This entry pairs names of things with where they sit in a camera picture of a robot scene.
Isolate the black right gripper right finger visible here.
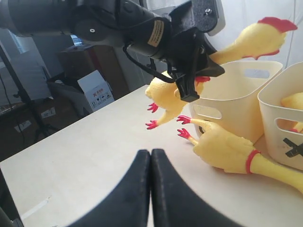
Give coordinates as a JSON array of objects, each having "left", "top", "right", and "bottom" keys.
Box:
[{"left": 151, "top": 149, "right": 240, "bottom": 227}]

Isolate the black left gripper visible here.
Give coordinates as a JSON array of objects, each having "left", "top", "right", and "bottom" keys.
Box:
[{"left": 123, "top": 17, "right": 225, "bottom": 102}]

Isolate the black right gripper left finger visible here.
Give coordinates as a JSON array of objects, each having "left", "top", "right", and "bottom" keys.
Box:
[{"left": 70, "top": 150, "right": 151, "bottom": 227}]

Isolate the headless yellow rubber chicken body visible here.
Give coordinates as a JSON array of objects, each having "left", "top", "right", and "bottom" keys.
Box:
[{"left": 281, "top": 92, "right": 303, "bottom": 134}]

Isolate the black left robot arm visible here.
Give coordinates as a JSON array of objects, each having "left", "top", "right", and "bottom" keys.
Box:
[{"left": 0, "top": 0, "right": 224, "bottom": 103}]

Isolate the cream bin marked circle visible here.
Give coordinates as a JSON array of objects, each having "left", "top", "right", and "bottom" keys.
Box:
[{"left": 189, "top": 61, "right": 283, "bottom": 143}]

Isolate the white backdrop curtain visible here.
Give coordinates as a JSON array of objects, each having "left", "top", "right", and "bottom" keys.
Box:
[{"left": 146, "top": 0, "right": 303, "bottom": 69}]

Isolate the yellow rubber chicken rear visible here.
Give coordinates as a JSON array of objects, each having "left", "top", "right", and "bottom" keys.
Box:
[{"left": 177, "top": 115, "right": 303, "bottom": 192}]

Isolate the cream bin marked cross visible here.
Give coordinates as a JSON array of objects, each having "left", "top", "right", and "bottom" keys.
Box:
[{"left": 258, "top": 62, "right": 303, "bottom": 170}]

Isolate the white cardboard box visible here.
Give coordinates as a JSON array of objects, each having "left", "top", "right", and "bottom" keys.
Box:
[{"left": 77, "top": 70, "right": 115, "bottom": 113}]

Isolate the black light stand pole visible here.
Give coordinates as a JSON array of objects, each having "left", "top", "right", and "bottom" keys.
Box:
[{"left": 0, "top": 45, "right": 59, "bottom": 143}]

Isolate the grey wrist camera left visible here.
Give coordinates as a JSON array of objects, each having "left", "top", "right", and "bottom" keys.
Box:
[{"left": 169, "top": 0, "right": 225, "bottom": 36}]

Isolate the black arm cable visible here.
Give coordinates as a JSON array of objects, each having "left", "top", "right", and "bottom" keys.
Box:
[{"left": 122, "top": 42, "right": 178, "bottom": 84}]

